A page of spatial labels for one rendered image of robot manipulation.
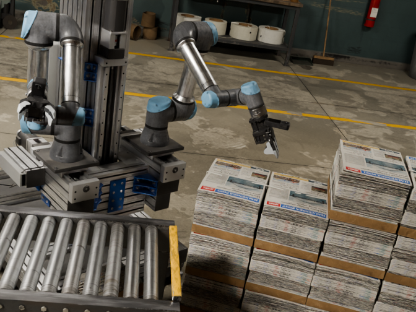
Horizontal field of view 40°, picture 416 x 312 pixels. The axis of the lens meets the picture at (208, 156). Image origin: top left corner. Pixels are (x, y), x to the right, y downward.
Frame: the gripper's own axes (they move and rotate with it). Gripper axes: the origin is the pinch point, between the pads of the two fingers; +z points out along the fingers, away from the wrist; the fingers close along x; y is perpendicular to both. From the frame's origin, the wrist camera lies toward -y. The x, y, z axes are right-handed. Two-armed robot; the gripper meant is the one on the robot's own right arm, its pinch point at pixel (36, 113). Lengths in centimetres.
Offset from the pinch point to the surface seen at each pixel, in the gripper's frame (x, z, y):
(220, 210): -85, -21, 38
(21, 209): -1.5, -10.4, 43.9
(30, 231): -5.2, 4.5, 43.8
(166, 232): -56, 1, 39
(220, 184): -85, -30, 30
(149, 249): -47, 17, 38
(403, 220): -150, 13, 13
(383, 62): -539, -614, 43
